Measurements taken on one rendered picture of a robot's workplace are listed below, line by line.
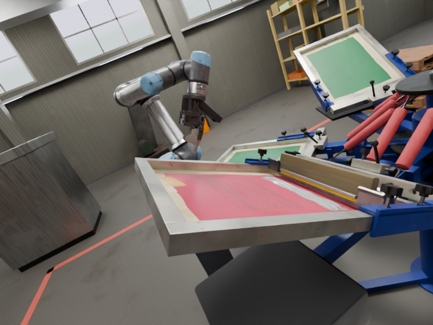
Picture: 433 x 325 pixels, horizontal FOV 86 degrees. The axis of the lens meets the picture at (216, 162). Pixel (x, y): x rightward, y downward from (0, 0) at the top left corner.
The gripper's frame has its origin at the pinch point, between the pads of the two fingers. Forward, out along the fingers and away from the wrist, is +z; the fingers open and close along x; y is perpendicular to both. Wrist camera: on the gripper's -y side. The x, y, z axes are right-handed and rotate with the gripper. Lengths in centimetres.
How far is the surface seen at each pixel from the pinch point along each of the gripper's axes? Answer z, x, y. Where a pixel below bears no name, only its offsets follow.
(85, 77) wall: -80, -666, 98
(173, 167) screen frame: 7.9, 1.7, 8.9
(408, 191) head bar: 3, 47, -59
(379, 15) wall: -475, -560, -870
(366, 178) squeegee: -1, 46, -37
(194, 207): 9.0, 38.4, 12.6
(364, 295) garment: 37, 50, -44
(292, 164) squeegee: 1.8, 15.1, -36.8
